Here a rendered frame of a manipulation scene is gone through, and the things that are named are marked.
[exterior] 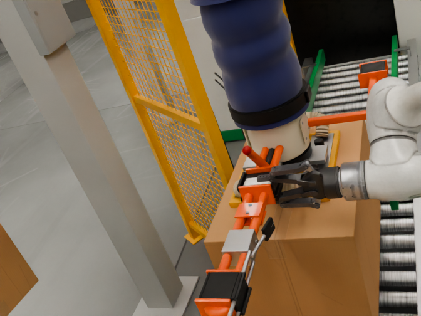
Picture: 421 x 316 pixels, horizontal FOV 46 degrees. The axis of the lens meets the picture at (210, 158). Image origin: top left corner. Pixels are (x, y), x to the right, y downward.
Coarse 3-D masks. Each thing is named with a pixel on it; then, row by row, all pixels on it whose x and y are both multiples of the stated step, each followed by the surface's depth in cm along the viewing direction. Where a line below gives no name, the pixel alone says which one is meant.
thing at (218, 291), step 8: (208, 272) 101; (216, 272) 100; (224, 272) 100; (232, 272) 99; (208, 280) 99; (216, 280) 98; (224, 280) 98; (232, 280) 97; (208, 288) 97; (216, 288) 96; (224, 288) 96; (232, 288) 95; (200, 296) 96; (208, 296) 95; (216, 296) 95; (224, 296) 94; (200, 304) 95; (208, 304) 95; (216, 304) 94; (224, 304) 93; (200, 312) 97
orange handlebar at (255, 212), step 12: (372, 84) 150; (312, 120) 143; (324, 120) 141; (336, 120) 140; (348, 120) 139; (264, 156) 135; (276, 156) 133; (264, 192) 120; (240, 204) 119; (252, 204) 117; (264, 204) 118; (240, 216) 115; (252, 216) 114; (264, 216) 116; (240, 228) 113; (252, 228) 110; (228, 264) 104; (240, 264) 102; (216, 312) 93; (228, 312) 93
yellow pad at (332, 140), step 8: (312, 136) 158; (328, 136) 155; (336, 136) 154; (312, 144) 154; (320, 144) 149; (328, 144) 151; (336, 144) 151; (328, 152) 147; (336, 152) 148; (328, 160) 144; (320, 168) 142; (328, 200) 132
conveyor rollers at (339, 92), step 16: (352, 64) 316; (400, 64) 297; (320, 80) 311; (336, 80) 305; (352, 80) 302; (320, 96) 295; (336, 96) 291; (352, 96) 280; (320, 112) 280; (336, 112) 277; (384, 208) 196; (400, 208) 193; (384, 224) 188; (400, 224) 186; (384, 240) 182; (400, 240) 179; (384, 256) 175; (400, 256) 172; (384, 272) 169; (400, 272) 167; (384, 304) 161; (400, 304) 158; (416, 304) 156
